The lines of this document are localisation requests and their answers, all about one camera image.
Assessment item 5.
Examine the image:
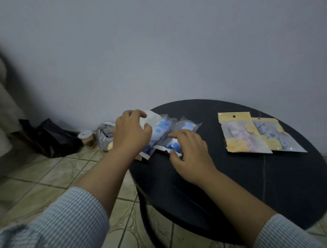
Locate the black round side table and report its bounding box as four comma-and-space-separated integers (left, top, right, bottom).
128, 99, 327, 248

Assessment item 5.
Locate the blue flower shower cap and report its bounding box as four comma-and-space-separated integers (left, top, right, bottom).
145, 120, 172, 154
166, 122, 194, 151

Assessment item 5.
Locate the pink print shower cap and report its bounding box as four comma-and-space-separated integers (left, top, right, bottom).
227, 121, 257, 151

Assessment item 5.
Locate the person's left hand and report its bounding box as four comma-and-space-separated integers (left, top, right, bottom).
112, 109, 153, 156

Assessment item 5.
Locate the person's right hand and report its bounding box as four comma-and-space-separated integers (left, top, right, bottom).
167, 129, 218, 187

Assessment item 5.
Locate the stack of yellow small pouches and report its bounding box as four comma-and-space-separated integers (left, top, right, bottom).
251, 117, 308, 153

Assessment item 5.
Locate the beige fabric drape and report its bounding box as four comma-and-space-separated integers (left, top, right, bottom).
0, 57, 26, 158

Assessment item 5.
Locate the black bag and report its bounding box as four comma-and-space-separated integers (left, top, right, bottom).
18, 118, 83, 158

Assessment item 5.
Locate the ribbon spool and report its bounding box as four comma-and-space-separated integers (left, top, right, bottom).
78, 129, 96, 150

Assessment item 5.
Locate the cream packet with barcode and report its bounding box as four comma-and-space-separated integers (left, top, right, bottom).
107, 110, 164, 161

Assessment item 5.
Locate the person's right forearm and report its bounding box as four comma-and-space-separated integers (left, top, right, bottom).
199, 171, 322, 248

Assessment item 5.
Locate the silver quilted handbag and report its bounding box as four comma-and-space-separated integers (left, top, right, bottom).
96, 122, 117, 152

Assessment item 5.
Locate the yellow-edged packet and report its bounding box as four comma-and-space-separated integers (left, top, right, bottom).
217, 112, 273, 154

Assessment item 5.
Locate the person's left forearm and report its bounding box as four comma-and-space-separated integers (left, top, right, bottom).
0, 148, 138, 248

